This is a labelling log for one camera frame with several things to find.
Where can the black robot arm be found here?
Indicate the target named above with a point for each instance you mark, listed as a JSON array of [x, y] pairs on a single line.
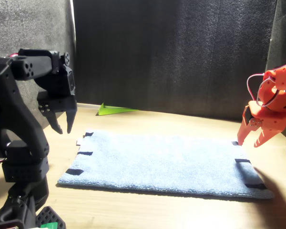
[[14, 107]]

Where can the dark grey foam panel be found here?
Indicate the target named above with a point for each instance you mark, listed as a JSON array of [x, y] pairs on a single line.
[[31, 26], [169, 59], [282, 35]]

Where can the light blue towel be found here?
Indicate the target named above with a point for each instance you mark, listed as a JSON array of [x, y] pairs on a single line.
[[157, 164]]

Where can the lime green plastic wedge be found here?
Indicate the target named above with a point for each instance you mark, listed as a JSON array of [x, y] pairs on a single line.
[[107, 111]]

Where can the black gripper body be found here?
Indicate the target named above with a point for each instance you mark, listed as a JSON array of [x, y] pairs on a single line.
[[59, 95]]

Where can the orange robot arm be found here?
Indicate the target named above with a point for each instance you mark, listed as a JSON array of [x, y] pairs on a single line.
[[283, 74]]

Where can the green table clamp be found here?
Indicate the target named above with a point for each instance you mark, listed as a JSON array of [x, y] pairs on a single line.
[[48, 225]]

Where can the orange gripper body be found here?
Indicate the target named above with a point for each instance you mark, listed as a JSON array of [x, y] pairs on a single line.
[[271, 119]]

